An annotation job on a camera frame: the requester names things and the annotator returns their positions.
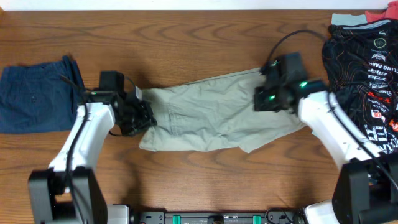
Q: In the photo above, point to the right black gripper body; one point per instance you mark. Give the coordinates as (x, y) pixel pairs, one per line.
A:
(268, 99)

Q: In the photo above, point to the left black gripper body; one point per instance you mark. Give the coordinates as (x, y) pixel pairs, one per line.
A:
(136, 117)

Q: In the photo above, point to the khaki cargo shorts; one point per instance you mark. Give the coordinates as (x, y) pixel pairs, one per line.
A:
(214, 113)

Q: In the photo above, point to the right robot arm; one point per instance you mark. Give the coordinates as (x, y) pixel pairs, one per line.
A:
(366, 190)

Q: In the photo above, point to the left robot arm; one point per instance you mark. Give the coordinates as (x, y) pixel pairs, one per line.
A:
(67, 191)

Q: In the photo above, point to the black printed cycling jersey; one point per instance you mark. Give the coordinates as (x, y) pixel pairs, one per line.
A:
(361, 64)

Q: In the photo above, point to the light blue cloth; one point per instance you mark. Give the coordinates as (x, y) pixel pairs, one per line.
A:
(347, 19)

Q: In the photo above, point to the folded navy blue shorts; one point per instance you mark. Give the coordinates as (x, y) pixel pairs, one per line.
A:
(34, 99)

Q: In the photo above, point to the red cloth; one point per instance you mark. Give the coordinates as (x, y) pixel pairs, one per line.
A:
(389, 13)

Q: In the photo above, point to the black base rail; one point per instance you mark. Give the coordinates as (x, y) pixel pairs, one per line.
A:
(270, 216)

